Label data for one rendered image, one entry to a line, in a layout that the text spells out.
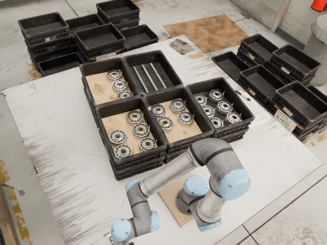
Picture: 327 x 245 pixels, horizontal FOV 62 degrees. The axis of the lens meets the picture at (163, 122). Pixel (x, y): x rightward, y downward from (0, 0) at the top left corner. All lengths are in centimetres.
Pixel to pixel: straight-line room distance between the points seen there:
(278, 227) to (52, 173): 180
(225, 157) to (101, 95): 110
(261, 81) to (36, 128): 212
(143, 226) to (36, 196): 148
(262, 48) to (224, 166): 256
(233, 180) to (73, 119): 125
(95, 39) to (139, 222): 214
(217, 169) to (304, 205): 184
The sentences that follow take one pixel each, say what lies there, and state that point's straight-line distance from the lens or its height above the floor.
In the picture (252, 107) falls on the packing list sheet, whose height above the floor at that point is 70.
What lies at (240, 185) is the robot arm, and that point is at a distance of 96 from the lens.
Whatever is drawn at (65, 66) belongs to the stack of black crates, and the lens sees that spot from 297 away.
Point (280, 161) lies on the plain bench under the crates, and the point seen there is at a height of 70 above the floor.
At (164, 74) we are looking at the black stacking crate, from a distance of 202.
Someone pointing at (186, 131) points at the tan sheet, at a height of 83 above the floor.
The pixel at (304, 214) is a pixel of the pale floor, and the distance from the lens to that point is 271.
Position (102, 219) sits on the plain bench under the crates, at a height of 70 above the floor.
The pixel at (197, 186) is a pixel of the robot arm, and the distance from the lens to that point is 136.
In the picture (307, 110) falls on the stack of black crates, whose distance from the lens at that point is 271.
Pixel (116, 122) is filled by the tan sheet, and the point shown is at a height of 83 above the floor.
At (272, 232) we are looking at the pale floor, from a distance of 251.
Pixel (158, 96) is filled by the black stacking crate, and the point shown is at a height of 90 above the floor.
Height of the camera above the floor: 216
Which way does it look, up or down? 51 degrees down
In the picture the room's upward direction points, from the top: 9 degrees clockwise
